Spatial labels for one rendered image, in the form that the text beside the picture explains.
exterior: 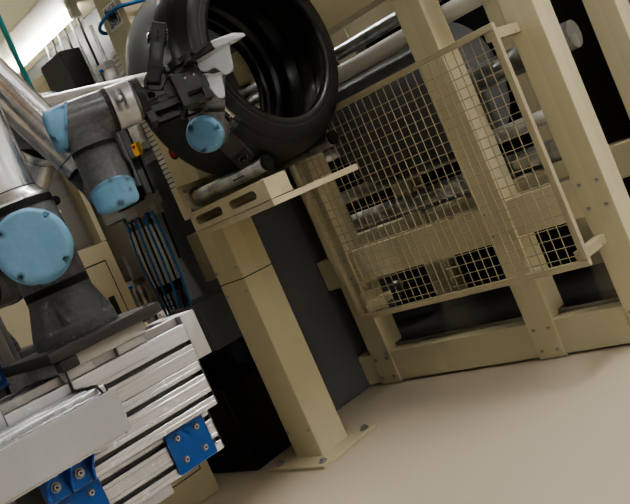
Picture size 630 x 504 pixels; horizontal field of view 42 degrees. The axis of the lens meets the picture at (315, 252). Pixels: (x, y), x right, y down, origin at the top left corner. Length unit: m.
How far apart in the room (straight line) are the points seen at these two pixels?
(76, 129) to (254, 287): 1.29
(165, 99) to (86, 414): 0.53
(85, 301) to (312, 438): 1.33
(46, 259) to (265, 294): 1.34
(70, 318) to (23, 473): 0.30
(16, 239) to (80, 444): 0.32
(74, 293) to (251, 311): 1.18
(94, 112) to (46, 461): 0.55
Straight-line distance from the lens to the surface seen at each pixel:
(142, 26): 2.33
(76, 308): 1.48
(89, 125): 1.39
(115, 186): 1.38
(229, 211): 2.35
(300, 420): 2.66
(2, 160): 1.38
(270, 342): 2.59
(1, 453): 1.29
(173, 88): 1.43
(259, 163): 2.23
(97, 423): 1.34
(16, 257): 1.34
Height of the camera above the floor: 0.79
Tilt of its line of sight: 4 degrees down
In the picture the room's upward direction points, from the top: 24 degrees counter-clockwise
